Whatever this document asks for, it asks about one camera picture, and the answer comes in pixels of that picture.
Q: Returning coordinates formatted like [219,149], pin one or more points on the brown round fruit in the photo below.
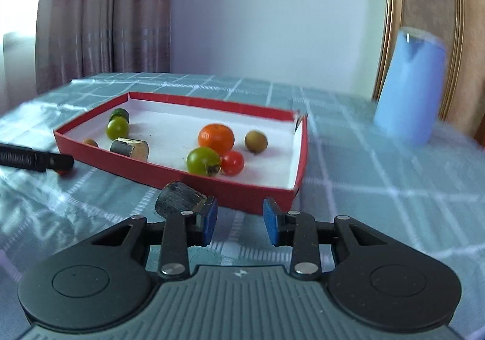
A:
[255,141]

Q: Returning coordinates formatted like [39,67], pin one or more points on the teal checked tablecloth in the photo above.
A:
[360,173]

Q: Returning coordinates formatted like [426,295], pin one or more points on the dark sugarcane piece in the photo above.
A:
[178,200]
[127,148]

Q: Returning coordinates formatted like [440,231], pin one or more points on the tiny brown fruit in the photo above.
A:
[91,143]

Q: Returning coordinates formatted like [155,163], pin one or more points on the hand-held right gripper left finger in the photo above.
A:
[209,220]

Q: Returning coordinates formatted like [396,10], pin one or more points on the green cucumber piece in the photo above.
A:
[120,113]

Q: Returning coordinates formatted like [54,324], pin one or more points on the blue kettle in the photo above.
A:
[411,93]

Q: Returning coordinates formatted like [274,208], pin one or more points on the large green tomato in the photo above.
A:
[201,160]

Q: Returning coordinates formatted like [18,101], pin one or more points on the brown patterned curtain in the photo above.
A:
[106,14]

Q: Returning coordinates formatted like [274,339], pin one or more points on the orange tangerine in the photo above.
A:
[216,137]

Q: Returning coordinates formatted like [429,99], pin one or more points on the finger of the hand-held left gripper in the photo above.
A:
[26,157]

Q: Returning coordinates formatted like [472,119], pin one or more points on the small green tomato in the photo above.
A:
[117,128]

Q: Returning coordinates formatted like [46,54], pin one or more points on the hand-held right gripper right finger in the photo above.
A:
[271,222]

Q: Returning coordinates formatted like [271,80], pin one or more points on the red cardboard box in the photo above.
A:
[166,124]

